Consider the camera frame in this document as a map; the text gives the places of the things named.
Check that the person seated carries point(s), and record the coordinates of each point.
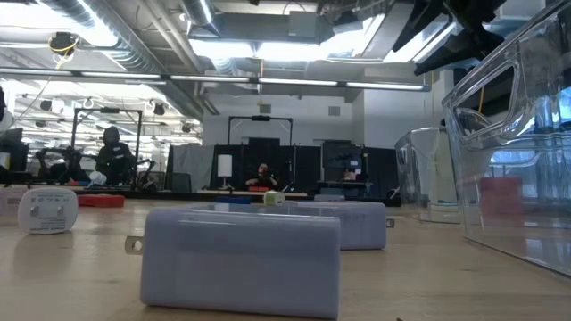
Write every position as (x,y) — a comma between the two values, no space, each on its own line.
(263,178)

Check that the small light green cube charger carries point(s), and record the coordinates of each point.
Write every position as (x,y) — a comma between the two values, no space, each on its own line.
(274,198)

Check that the black partition wall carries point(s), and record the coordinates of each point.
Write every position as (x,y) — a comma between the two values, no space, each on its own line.
(303,165)

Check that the white cloth bundle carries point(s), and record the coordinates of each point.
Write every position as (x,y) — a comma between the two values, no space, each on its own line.
(97,178)

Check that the lavender wall charger block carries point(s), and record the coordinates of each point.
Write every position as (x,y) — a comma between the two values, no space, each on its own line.
(241,267)
(361,227)

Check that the black gantry frame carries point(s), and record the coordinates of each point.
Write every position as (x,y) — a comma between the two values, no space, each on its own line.
(107,110)
(261,118)

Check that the person standing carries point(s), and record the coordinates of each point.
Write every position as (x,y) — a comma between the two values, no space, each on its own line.
(113,156)

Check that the purple and white plug adapter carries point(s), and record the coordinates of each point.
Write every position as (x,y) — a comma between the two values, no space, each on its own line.
(47,211)

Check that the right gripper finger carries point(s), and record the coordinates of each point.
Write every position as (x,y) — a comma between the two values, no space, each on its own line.
(421,22)
(459,49)

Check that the grey curtain panel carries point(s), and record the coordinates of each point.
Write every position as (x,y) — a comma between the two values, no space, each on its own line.
(189,167)

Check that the red digital clock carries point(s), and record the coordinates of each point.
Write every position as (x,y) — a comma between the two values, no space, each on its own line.
(101,201)

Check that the grey wall vent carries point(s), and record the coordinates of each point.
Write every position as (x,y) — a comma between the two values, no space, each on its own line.
(333,110)
(265,108)

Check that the silver spiral air duct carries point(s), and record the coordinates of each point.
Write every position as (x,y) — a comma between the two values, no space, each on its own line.
(198,11)

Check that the pink charger block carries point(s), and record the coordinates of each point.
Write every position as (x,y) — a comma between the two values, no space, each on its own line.
(9,203)

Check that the small red box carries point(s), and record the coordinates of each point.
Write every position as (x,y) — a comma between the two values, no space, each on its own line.
(259,189)

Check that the long linear light fixture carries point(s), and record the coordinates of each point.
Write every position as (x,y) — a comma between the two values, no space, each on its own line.
(214,79)

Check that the rectangular silver air duct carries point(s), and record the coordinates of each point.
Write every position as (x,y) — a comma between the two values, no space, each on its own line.
(379,40)

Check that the white cylinder table lamp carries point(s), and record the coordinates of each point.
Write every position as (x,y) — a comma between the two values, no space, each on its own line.
(224,166)

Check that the clear plastic bin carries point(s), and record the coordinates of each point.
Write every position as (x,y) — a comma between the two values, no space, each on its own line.
(513,236)
(424,178)

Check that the black equipment cabinet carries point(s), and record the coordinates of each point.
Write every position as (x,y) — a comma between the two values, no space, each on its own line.
(341,153)

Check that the black background robot arm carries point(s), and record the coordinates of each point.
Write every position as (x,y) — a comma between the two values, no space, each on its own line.
(71,153)

